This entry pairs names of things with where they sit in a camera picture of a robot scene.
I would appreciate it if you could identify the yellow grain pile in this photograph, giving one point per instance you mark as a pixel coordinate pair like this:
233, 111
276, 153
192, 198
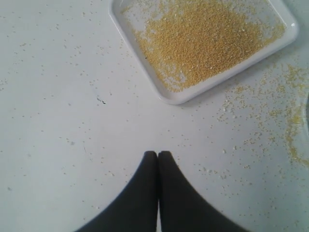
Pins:
186, 42

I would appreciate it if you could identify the round steel mesh sieve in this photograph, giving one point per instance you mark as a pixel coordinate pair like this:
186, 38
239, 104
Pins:
306, 115

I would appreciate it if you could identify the white rectangular plastic tray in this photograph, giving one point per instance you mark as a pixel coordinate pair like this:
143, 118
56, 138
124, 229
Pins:
173, 96

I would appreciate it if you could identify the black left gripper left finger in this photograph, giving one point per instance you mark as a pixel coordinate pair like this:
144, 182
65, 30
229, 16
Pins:
135, 208

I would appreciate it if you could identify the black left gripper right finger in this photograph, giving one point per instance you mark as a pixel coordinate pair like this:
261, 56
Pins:
182, 208

